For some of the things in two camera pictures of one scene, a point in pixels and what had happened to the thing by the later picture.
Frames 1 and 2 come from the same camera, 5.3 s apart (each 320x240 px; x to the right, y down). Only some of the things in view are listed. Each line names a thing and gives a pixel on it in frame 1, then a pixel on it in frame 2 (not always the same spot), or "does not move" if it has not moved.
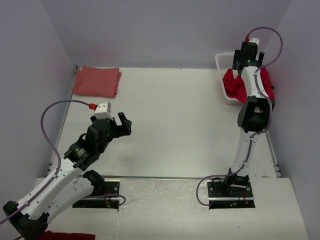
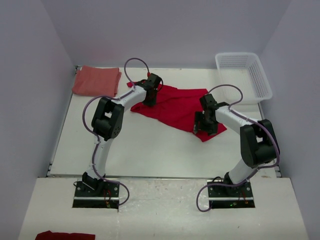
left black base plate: x=109 y=199 does not move
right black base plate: x=234 y=192 does not move
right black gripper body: x=256 y=55 to x=205 y=120
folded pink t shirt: x=96 y=81 does not move
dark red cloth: x=50 y=235 does not move
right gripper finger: x=236 y=60 to x=199 y=117
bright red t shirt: x=234 y=87 to x=132 y=84
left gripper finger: x=126 y=130 to x=150 y=101
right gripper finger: x=261 y=55 to x=211 y=127
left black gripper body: x=112 y=130 to x=154 y=94
